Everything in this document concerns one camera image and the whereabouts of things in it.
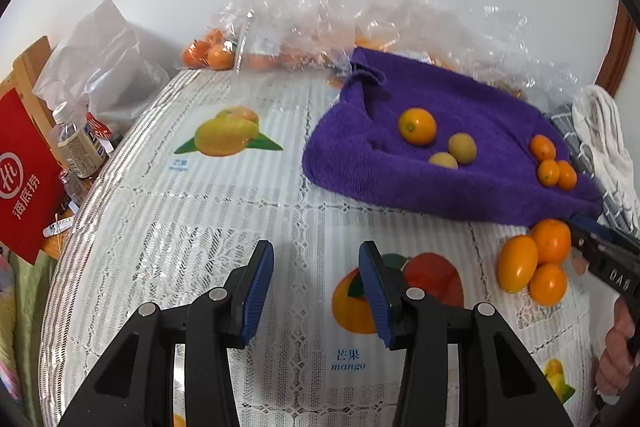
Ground person right hand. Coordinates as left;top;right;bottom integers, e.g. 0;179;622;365
596;297;639;395

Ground tangerine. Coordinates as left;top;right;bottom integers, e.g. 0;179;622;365
528;134;556;162

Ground fruit print table cover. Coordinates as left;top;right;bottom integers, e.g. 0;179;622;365
39;72;596;426

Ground clear plastic bag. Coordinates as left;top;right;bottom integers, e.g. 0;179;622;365
235;0;355;72
177;3;250;72
355;0;578;112

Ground clear plastic bag left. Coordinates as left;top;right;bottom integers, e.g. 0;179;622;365
177;3;250;72

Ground white plastic bag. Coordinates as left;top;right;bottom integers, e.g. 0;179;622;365
32;0;169;134

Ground white striped towel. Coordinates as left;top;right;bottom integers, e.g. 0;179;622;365
572;86;639;213

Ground yellow-green small fruit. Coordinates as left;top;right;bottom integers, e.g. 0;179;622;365
428;152;458;169
448;132;477;165

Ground orange on table middle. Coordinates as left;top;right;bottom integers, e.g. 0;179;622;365
530;219;572;265

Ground orange on table front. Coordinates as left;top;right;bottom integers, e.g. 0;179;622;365
528;263;567;307

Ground orange on table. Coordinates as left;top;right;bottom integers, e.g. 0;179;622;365
530;219;572;265
497;235;538;294
528;263;567;307

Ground red paper bag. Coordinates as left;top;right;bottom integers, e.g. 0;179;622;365
0;90;64;265

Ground orange on table left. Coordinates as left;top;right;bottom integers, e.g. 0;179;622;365
497;235;538;294

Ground grey checked cloth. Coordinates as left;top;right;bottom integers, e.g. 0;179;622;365
548;104;639;237

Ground tangerines in left bag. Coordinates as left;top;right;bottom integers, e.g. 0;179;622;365
181;28;235;70

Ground clear plastic bag right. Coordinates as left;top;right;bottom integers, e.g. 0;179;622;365
355;0;578;112

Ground purple towel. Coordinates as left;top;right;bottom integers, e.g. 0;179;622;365
302;48;603;227

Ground small orange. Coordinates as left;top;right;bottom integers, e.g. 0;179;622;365
556;160;578;192
537;158;560;187

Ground plastic water bottle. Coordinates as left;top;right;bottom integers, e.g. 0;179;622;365
52;102;107;180

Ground small orange kumquat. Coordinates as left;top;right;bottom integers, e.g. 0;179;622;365
398;107;437;146

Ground brown door frame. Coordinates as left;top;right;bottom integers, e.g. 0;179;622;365
596;1;637;96

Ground clear plastic bag middle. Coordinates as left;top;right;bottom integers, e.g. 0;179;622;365
235;0;355;72

